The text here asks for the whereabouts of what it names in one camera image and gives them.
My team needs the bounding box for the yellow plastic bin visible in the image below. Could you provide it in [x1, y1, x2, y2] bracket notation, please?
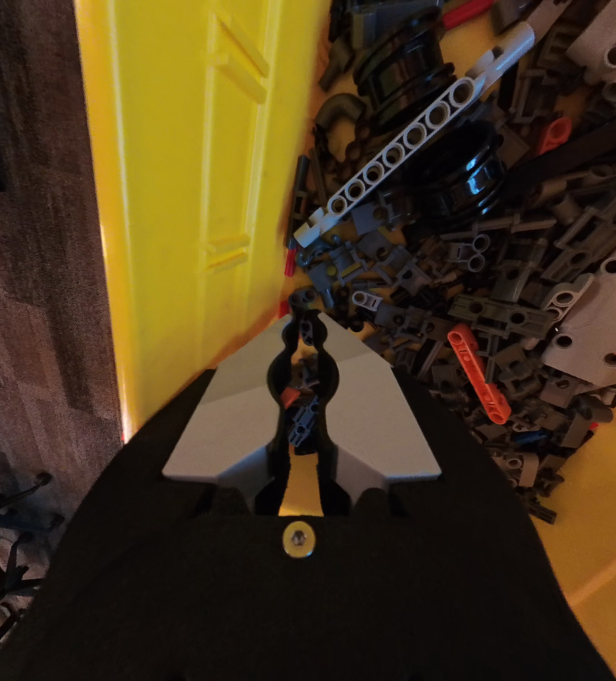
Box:
[74, 0, 616, 681]

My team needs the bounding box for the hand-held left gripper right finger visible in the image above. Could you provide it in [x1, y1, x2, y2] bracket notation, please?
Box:
[309, 312, 443, 514]

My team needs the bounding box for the white long holed beam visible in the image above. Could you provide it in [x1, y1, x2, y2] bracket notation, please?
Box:
[293, 76, 487, 248]

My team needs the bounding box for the black pulley wheel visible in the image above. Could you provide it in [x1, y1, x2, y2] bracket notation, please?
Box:
[355, 18, 457, 131]
[409, 121, 506, 224]

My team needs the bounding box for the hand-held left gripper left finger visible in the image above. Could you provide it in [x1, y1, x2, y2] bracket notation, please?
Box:
[162, 313, 304, 514]

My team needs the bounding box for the orange holed beam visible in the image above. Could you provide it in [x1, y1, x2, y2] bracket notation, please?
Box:
[448, 325, 512, 425]

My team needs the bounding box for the pile of grey bricks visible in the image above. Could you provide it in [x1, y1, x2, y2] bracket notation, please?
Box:
[284, 0, 616, 525]

